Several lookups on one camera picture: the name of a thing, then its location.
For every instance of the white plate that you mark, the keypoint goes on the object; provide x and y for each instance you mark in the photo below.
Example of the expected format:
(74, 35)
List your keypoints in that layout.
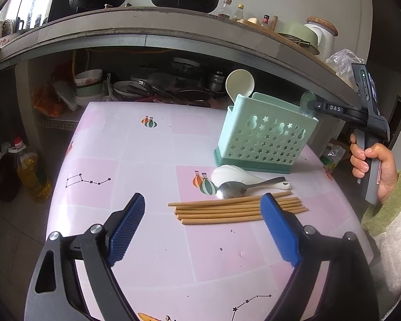
(127, 88)

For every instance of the pink printed tablecloth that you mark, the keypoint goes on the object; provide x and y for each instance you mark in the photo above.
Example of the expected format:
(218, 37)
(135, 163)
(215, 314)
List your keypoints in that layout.
(153, 174)

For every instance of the large pale green bowl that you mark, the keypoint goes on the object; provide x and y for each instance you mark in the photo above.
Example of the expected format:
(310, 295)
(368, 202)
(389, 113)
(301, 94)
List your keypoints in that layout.
(297, 31)

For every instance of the person's right hand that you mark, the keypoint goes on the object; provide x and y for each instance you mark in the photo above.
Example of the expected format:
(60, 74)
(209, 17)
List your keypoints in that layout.
(386, 174)

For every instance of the row of wooden chopsticks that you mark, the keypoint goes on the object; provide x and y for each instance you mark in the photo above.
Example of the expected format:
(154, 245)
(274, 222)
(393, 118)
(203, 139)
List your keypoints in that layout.
(220, 212)

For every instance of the clear plastic bag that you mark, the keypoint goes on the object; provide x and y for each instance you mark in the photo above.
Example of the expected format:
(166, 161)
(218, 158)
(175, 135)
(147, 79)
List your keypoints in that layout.
(342, 63)

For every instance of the pale yellow food block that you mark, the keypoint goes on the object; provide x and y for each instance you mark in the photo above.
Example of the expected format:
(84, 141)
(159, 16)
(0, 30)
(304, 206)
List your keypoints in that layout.
(254, 21)

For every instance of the white bowl red pattern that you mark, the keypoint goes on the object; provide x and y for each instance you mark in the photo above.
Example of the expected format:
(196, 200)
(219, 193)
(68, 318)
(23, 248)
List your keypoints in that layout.
(88, 77)

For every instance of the green printed plastic bag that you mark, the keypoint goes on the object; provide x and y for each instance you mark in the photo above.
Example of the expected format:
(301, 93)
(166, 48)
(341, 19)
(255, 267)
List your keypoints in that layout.
(332, 159)

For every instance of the dark sauce bottle cork cap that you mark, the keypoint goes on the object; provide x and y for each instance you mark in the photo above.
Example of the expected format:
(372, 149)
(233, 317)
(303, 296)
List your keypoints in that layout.
(224, 10)

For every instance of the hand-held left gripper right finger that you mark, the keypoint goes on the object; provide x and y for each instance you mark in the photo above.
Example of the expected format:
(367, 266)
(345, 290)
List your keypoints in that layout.
(280, 230)

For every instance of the orange sauce bottle red cap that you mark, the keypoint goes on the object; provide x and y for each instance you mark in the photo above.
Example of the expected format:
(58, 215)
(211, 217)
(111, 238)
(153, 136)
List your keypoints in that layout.
(265, 22)

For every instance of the white paper packet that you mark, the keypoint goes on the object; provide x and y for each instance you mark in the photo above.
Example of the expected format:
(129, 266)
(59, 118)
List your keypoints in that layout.
(66, 95)

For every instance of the metal spoon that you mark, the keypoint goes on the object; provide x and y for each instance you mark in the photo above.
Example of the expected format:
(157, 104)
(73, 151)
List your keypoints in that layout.
(230, 190)

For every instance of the dark metal bowl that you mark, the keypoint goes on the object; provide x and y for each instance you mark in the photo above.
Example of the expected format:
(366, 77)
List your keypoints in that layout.
(312, 49)

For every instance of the white jug with woven lid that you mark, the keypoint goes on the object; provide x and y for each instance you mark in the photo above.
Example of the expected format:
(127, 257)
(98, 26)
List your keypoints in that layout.
(324, 36)

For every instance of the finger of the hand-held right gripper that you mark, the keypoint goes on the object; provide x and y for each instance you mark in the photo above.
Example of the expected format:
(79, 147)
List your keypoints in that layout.
(334, 108)

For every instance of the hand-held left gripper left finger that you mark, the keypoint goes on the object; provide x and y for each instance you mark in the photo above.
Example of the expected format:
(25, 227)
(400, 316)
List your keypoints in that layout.
(125, 230)

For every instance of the wooden cutting board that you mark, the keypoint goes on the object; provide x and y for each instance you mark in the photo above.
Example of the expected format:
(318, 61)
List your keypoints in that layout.
(270, 33)

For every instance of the grey concrete counter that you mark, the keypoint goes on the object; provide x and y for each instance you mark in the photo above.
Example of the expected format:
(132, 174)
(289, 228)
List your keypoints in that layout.
(120, 23)

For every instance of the white plastic rice paddle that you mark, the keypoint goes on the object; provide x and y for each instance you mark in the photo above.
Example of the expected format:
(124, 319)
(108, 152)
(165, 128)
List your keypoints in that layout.
(239, 82)

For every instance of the small green bowl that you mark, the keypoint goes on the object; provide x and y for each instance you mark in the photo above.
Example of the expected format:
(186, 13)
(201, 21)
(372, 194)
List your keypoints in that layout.
(88, 90)

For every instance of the cooking oil bottle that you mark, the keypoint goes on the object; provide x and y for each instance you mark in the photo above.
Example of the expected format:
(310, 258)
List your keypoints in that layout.
(31, 174)

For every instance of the mint green utensil caddy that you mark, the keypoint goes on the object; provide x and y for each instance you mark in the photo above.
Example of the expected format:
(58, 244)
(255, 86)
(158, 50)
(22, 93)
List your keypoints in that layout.
(254, 140)

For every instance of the crumpled plastic bag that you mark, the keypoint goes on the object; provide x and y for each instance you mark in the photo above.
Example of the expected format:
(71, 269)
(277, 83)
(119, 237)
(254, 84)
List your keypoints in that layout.
(108, 88)

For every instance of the orange packet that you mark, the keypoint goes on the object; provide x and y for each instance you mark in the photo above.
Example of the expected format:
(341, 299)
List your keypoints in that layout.
(48, 102)

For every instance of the plain white bowl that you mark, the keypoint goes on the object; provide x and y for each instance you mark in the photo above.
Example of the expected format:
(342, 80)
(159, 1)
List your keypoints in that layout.
(87, 102)

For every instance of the wooden rolling pin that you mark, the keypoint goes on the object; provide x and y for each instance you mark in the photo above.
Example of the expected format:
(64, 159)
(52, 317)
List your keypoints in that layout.
(274, 23)

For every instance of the sauce bottle yellow cap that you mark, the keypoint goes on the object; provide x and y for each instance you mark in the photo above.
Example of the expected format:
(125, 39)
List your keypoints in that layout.
(238, 13)

